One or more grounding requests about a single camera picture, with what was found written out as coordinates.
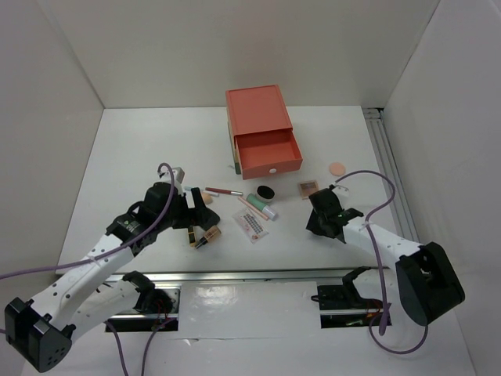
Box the pink concealer stick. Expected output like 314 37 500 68
236 196 269 221

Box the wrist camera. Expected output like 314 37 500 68
328 184 350 197
157 166 185 195

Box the green cream tube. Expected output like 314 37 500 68
246 193 278 220

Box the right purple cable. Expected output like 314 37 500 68
334 170 430 356

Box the red lip gloss tube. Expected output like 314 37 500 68
205 187 243 197

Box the round pink powder puff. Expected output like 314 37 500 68
329 162 346 177

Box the salmon top drawer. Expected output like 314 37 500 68
235 129 303 180

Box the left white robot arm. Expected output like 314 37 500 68
5 183 220 373

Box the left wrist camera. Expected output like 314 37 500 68
157 166 185 195

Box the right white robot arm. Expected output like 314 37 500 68
306 186 466 327

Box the sticker packet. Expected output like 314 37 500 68
232 208 269 244

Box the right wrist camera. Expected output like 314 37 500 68
328 184 350 197

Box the aluminium front rail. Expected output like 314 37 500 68
96 267 387 284

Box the black gold lipstick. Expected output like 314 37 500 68
187 226 197 248

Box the black lid cream jar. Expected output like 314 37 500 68
255 185 276 203

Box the foundation bottle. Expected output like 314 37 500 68
195 225 222 249

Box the aluminium side rail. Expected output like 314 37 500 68
362 108 420 242

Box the eyeshadow palette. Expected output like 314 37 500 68
298 180 319 200

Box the beige makeup sponge egg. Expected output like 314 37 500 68
201 192 213 205

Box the three-drawer organizer box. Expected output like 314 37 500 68
225 85 294 176

